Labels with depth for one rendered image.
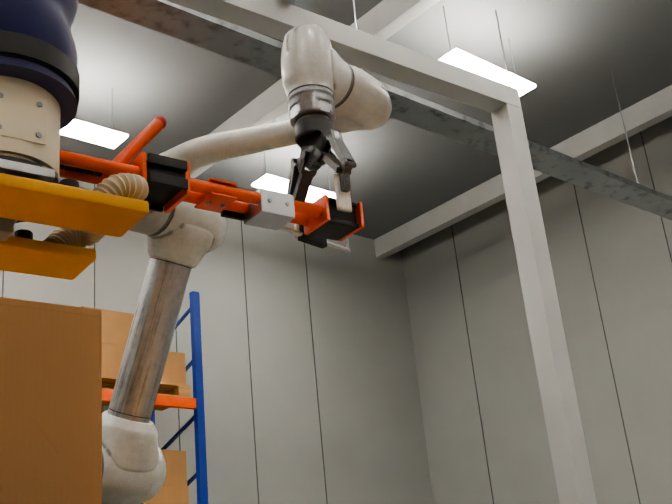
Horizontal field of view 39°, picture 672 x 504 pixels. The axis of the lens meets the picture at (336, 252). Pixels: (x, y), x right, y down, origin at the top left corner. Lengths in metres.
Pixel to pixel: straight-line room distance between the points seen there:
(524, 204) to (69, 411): 4.00
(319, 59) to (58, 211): 0.69
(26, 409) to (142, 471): 1.14
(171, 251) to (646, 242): 10.49
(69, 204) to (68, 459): 0.37
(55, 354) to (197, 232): 1.10
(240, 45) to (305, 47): 5.25
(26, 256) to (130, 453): 0.84
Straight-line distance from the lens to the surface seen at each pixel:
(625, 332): 12.39
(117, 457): 2.25
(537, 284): 4.85
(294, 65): 1.87
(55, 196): 1.33
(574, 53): 11.00
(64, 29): 1.54
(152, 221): 2.20
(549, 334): 4.77
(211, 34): 7.01
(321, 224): 1.71
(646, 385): 12.17
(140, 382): 2.27
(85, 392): 1.20
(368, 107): 1.97
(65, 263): 1.55
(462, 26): 10.14
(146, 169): 1.54
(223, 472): 11.96
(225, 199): 1.61
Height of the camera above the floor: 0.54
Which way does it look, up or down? 22 degrees up
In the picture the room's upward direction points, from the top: 6 degrees counter-clockwise
